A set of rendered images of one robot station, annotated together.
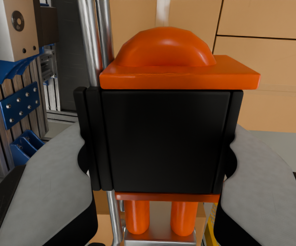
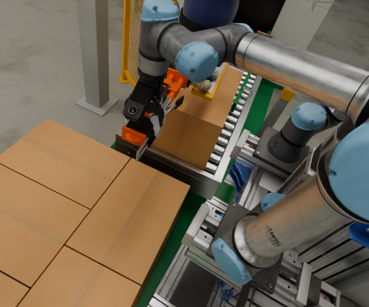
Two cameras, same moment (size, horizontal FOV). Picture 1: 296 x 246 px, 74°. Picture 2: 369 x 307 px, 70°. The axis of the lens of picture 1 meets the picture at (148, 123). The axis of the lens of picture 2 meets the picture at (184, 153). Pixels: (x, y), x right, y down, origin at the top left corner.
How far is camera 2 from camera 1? 68 cm
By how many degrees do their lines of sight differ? 14
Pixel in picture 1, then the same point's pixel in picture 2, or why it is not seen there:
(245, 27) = (70, 205)
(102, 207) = (210, 127)
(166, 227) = not seen: hidden behind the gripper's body
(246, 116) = (94, 150)
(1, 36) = (201, 213)
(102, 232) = (217, 112)
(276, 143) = (72, 127)
